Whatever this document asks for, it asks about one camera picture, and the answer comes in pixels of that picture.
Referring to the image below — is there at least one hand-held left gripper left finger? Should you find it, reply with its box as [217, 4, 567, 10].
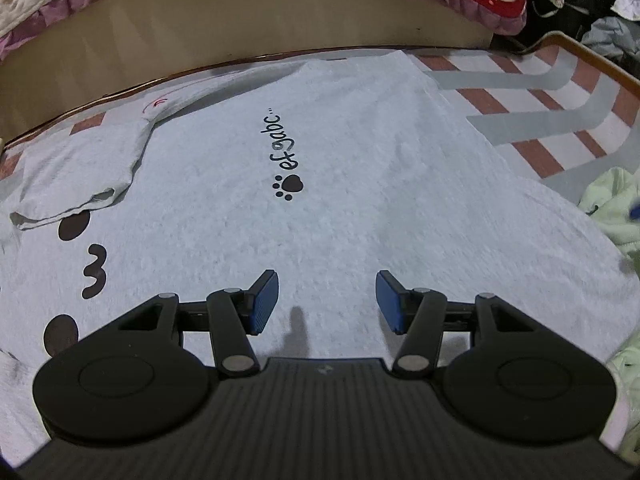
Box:
[112, 269, 280, 376]

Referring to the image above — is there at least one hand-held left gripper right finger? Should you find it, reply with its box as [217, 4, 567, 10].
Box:
[376, 269, 541, 376]

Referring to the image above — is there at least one white printed t-shirt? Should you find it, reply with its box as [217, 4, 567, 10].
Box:
[0, 50, 640, 471]

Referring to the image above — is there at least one pile of dark clothes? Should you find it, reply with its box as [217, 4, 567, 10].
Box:
[525, 0, 640, 76]

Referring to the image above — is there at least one light green garment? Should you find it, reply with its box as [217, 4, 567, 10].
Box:
[577, 167, 640, 466]

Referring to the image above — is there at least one patterned pastel rug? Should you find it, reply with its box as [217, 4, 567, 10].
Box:
[0, 42, 640, 191]

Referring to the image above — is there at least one cream bed frame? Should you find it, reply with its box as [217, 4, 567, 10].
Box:
[0, 0, 496, 141]

